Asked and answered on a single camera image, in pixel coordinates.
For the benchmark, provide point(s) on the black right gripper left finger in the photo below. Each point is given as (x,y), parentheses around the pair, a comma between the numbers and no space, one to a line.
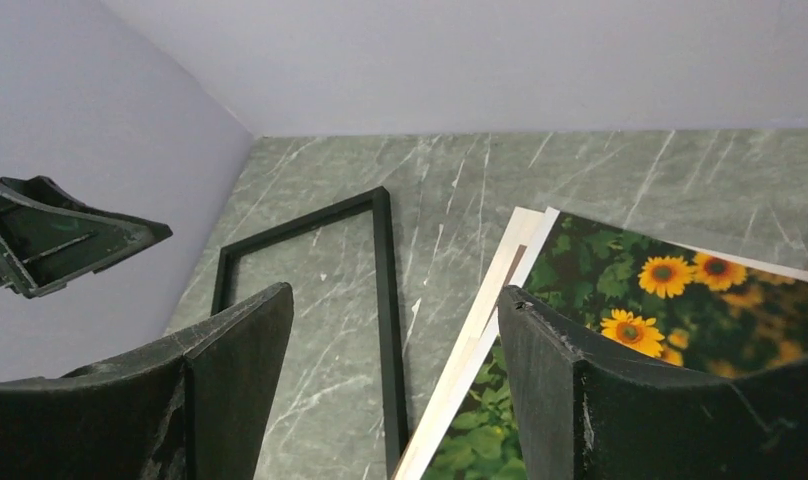
(191,405)

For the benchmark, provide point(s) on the sunflower photo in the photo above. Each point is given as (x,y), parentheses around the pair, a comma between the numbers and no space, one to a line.
(696,309)

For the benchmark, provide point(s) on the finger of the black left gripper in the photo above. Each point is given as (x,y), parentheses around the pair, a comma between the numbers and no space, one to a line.
(48,238)

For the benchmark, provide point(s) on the black picture frame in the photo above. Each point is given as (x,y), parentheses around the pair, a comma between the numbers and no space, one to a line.
(377,201)

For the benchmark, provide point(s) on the white mat backing board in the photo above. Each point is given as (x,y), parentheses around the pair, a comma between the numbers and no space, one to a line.
(476,335)

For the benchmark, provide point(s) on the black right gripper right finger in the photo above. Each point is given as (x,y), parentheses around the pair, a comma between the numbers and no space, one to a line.
(590,408)

